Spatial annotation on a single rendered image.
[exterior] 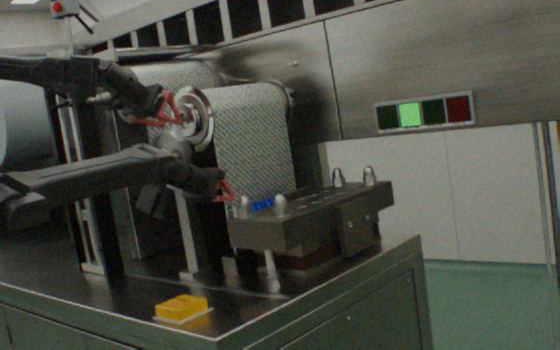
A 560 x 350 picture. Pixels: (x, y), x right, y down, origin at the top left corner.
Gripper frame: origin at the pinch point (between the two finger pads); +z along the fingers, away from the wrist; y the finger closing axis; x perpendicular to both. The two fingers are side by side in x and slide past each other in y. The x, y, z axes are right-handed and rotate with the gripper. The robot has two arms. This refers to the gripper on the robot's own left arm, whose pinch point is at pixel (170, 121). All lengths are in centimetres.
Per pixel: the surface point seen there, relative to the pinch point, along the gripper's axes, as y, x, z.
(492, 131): -36, 145, 232
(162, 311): 16.6, -40.5, 3.9
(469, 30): 56, 30, 22
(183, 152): 1.4, -4.9, 5.5
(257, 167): 9.1, -0.5, 20.8
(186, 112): 3.6, 2.3, 0.7
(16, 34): -542, 245, 97
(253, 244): 19.5, -21.0, 17.5
